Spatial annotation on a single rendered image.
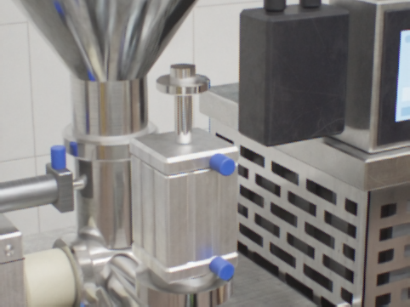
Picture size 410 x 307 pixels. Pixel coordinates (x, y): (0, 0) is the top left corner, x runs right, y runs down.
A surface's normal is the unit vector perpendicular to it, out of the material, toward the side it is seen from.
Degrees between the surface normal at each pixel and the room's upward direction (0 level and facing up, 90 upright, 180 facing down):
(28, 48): 90
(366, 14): 90
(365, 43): 90
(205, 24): 90
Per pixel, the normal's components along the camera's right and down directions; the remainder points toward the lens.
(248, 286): 0.00, -0.95
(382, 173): 0.49, 0.26
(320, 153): -0.87, 0.15
